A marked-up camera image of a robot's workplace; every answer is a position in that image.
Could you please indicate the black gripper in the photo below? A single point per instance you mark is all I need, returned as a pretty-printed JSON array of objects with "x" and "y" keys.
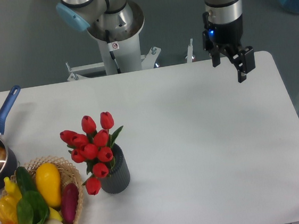
[{"x": 225, "y": 39}]

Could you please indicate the red tulip bouquet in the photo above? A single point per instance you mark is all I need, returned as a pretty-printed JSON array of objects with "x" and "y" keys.
[{"x": 93, "y": 147}]

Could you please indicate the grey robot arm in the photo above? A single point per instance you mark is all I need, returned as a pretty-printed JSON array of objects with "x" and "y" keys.
[{"x": 221, "y": 11}]

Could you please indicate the dark grey ribbed vase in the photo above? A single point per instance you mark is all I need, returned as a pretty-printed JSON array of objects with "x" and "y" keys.
[{"x": 119, "y": 177}]

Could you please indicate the woven wicker basket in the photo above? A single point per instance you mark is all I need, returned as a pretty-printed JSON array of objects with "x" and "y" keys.
[{"x": 69, "y": 174}]

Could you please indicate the purple eggplant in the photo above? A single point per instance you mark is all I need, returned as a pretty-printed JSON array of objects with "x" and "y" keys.
[{"x": 69, "y": 202}]

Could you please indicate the yellow squash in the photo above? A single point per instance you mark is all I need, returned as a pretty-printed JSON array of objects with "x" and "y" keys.
[{"x": 48, "y": 183}]

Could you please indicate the yellow lemon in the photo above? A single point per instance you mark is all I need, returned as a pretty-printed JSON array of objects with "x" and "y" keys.
[{"x": 54, "y": 214}]

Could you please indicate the green cucumber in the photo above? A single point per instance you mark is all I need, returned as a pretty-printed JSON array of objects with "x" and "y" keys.
[{"x": 24, "y": 180}]

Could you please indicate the green bok choy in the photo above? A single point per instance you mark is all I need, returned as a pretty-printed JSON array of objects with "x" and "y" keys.
[{"x": 32, "y": 209}]

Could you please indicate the yellow bell pepper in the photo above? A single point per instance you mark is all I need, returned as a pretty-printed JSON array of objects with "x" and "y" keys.
[{"x": 8, "y": 210}]

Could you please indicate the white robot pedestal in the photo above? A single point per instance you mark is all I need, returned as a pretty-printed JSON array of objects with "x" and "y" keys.
[{"x": 117, "y": 37}]

